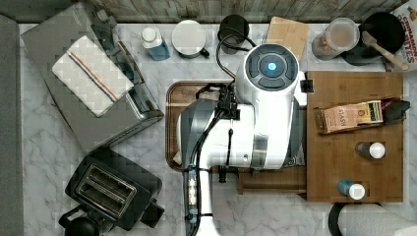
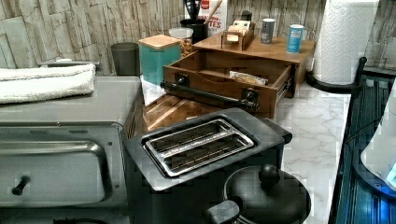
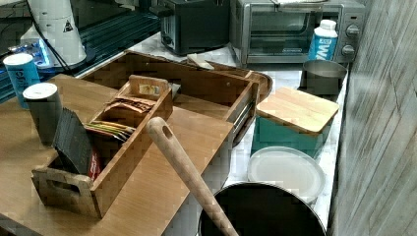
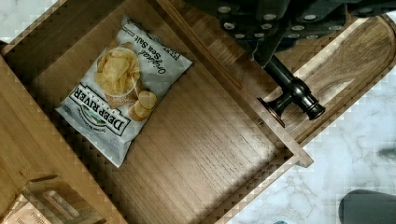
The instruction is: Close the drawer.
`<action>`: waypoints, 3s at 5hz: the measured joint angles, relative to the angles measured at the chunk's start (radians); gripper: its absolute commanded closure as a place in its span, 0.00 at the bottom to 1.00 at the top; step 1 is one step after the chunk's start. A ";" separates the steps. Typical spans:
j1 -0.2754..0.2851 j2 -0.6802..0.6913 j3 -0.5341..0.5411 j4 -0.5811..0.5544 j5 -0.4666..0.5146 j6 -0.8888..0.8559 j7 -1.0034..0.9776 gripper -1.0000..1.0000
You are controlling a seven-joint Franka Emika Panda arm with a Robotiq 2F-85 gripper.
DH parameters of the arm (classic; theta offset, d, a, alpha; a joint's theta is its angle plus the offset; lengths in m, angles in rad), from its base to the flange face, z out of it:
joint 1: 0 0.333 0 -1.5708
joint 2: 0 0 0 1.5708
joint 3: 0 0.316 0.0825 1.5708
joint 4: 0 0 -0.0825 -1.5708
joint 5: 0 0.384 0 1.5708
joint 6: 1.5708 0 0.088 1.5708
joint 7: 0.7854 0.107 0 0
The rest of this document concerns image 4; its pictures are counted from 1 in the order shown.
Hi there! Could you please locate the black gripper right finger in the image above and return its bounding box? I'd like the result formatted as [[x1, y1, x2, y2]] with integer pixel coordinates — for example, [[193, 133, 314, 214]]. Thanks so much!
[[254, 0, 395, 66]]

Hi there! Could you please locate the Deep River chips bag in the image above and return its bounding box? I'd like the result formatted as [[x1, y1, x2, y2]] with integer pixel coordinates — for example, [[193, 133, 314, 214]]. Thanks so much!
[[56, 16, 192, 167]]

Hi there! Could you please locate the dark metal drawer handle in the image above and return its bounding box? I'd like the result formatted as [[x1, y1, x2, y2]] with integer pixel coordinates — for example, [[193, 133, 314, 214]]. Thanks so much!
[[259, 55, 326, 127]]

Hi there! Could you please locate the wooden drawer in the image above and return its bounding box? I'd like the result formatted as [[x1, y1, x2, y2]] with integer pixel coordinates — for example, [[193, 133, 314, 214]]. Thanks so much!
[[1, 0, 395, 224]]

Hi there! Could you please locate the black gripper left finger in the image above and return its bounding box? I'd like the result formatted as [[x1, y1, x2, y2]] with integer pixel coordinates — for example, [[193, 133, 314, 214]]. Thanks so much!
[[185, 0, 290, 60]]

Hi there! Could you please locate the dark grey object on counter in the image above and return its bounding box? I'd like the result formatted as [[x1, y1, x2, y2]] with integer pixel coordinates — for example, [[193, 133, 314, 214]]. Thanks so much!
[[338, 189, 396, 224]]

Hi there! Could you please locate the wooden cabinet frame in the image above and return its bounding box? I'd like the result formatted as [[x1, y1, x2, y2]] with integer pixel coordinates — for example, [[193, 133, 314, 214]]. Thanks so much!
[[0, 40, 129, 224]]

